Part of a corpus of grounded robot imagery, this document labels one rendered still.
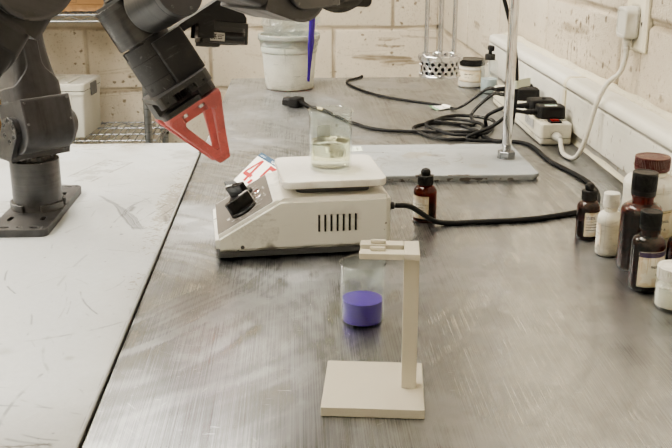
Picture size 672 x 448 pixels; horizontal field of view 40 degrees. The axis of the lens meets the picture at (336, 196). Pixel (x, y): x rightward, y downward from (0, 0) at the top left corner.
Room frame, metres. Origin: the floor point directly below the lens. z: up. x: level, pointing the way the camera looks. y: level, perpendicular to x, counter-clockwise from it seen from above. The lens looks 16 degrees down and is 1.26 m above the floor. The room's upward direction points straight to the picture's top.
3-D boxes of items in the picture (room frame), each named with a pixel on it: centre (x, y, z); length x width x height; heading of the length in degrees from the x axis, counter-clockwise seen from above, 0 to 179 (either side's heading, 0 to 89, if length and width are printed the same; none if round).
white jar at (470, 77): (2.15, -0.32, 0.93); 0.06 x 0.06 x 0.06
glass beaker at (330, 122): (1.06, 0.00, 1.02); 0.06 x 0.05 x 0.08; 48
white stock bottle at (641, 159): (1.03, -0.36, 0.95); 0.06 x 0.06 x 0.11
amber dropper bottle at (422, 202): (1.13, -0.11, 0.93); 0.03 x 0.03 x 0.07
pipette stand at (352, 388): (0.67, -0.03, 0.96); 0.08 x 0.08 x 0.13; 86
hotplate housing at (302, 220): (1.06, 0.03, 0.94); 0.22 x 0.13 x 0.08; 99
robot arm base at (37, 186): (1.16, 0.39, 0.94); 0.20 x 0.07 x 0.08; 2
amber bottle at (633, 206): (0.96, -0.33, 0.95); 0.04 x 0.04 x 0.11
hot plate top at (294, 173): (1.06, 0.01, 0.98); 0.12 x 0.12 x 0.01; 8
